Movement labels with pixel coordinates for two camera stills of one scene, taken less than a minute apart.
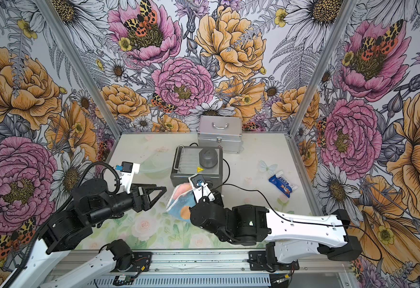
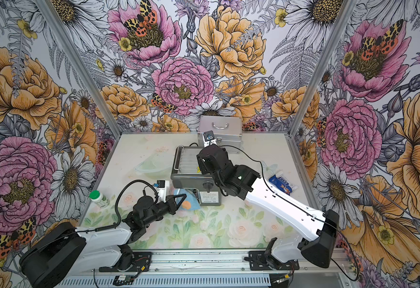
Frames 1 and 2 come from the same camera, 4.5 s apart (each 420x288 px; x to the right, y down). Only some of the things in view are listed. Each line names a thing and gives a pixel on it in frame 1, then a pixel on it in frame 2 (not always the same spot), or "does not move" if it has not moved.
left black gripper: (146, 205) to (171, 203)
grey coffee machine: (207, 161) does not move
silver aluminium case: (223, 131) does not move
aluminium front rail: (204, 269) does not move
